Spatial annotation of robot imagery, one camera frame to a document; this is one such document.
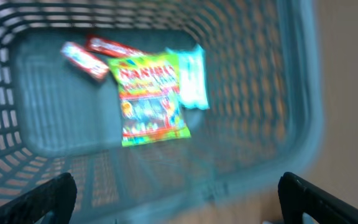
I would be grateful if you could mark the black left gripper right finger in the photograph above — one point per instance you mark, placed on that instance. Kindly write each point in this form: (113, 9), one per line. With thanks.
(298, 197)

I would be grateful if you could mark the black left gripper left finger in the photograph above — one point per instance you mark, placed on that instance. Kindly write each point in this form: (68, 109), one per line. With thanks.
(55, 199)

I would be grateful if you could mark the green Haribo gummy bag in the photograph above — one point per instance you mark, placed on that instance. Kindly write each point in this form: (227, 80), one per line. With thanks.
(149, 93)

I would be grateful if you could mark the small red white box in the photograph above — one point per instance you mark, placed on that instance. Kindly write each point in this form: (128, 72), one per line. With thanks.
(84, 60)

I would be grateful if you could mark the mint Zappy wipes pack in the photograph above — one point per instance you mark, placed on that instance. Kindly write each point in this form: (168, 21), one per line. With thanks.
(192, 80)

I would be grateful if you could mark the red Nescafe coffee stick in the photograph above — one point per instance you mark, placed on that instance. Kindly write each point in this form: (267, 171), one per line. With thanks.
(110, 48)

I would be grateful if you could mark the grey plastic mesh basket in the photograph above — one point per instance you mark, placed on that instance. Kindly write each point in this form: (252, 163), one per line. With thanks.
(265, 114)

